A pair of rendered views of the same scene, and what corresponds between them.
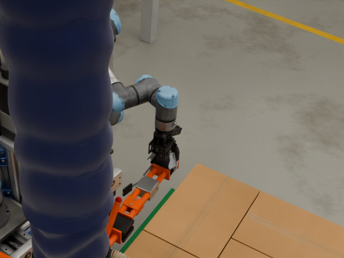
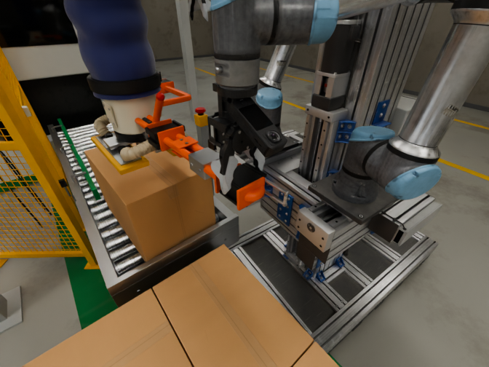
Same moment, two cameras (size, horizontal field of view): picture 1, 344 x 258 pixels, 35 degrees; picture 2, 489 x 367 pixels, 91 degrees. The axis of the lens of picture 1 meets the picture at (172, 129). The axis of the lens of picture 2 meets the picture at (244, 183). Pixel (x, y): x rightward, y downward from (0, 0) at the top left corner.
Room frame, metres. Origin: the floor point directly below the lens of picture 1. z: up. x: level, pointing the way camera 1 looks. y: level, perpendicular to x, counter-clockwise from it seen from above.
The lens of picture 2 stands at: (1.71, -0.37, 1.55)
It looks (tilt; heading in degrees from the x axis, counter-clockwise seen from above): 36 degrees down; 115
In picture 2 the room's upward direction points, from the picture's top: straight up
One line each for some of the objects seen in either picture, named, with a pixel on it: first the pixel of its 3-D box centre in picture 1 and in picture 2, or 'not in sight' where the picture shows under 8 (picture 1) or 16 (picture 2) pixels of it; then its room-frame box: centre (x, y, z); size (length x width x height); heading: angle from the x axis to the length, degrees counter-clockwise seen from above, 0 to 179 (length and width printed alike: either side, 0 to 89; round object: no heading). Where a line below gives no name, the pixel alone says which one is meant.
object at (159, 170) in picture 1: (165, 166); (239, 185); (1.52, 0.01, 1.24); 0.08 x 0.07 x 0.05; 157
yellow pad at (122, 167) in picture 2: not in sight; (116, 146); (0.94, 0.17, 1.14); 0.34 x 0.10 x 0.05; 157
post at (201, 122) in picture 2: not in sight; (207, 177); (0.80, 0.92, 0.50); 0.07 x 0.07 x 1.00; 64
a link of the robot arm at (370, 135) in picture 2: not in sight; (369, 148); (1.78, 0.40, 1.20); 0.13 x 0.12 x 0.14; 128
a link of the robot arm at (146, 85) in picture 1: (147, 90); (294, 17); (1.58, 0.10, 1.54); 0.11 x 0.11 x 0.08; 38
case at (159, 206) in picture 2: not in sight; (152, 190); (0.81, 0.37, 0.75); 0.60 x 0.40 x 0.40; 157
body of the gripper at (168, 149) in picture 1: (163, 140); (235, 117); (1.51, 0.03, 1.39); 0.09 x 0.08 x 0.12; 156
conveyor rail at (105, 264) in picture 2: not in sight; (73, 181); (-0.10, 0.44, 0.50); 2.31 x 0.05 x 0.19; 154
